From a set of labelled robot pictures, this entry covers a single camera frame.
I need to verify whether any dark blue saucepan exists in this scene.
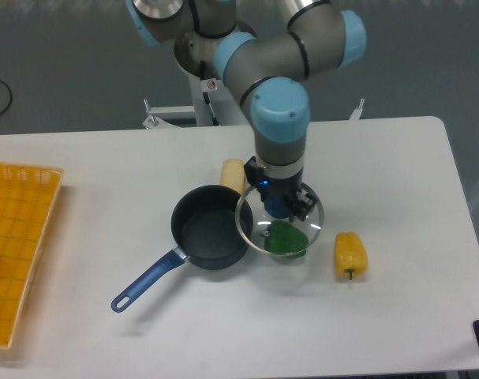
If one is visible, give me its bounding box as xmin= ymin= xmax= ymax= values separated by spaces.
xmin=110 ymin=185 xmax=253 ymax=313

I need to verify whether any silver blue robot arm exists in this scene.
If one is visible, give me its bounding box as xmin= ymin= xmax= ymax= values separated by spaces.
xmin=126 ymin=1 xmax=367 ymax=220

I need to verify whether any yellow woven basket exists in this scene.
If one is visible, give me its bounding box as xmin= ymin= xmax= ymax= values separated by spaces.
xmin=0 ymin=162 xmax=64 ymax=350

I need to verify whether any yellow bell pepper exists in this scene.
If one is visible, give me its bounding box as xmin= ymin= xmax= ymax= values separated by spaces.
xmin=334 ymin=231 xmax=369 ymax=280

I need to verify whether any black cable on floor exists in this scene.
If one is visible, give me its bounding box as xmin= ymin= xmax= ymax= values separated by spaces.
xmin=0 ymin=76 xmax=13 ymax=126

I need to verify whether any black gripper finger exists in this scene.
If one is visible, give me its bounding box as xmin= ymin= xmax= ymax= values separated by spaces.
xmin=284 ymin=190 xmax=316 ymax=222
xmin=264 ymin=196 xmax=290 ymax=219

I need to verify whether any green bell pepper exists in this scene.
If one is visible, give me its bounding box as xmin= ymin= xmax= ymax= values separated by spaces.
xmin=263 ymin=220 xmax=309 ymax=257

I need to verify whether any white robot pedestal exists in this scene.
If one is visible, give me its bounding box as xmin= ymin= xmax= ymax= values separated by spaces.
xmin=141 ymin=23 xmax=366 ymax=129

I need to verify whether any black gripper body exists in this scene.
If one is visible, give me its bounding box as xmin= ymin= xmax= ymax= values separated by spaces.
xmin=243 ymin=156 xmax=305 ymax=208

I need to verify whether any glass lid blue knob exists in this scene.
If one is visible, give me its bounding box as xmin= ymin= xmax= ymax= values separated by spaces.
xmin=235 ymin=183 xmax=324 ymax=258

